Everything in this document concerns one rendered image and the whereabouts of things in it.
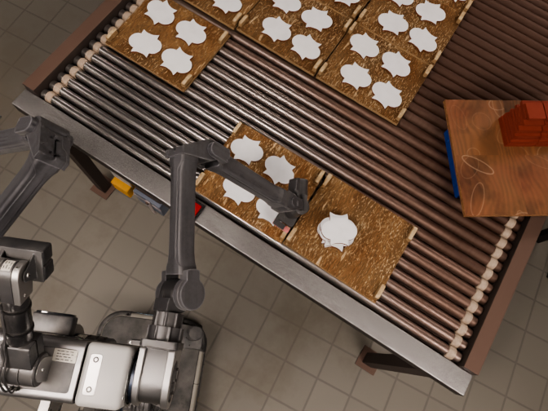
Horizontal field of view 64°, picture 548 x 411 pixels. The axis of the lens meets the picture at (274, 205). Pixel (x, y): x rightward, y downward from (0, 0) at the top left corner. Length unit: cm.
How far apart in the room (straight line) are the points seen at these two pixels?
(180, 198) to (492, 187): 124
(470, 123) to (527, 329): 151
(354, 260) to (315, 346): 99
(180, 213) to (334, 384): 173
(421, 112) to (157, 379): 153
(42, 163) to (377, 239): 119
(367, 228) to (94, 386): 112
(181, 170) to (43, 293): 178
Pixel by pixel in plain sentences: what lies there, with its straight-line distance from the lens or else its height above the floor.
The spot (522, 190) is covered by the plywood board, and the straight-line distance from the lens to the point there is 196.
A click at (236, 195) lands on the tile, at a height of 95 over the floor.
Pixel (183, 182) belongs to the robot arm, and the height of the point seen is 151.
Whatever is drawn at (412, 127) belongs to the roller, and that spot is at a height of 92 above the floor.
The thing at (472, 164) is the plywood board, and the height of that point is 104.
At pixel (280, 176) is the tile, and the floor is 95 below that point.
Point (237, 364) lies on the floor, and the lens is 256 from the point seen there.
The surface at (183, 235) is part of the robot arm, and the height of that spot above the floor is 148.
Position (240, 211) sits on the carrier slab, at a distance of 169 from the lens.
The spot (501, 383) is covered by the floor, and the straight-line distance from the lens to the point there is 298.
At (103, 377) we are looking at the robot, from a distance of 107.
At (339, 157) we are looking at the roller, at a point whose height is 92.
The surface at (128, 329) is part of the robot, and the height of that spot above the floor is 24.
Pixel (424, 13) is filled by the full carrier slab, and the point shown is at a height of 95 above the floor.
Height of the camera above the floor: 256
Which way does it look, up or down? 72 degrees down
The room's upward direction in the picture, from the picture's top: 15 degrees clockwise
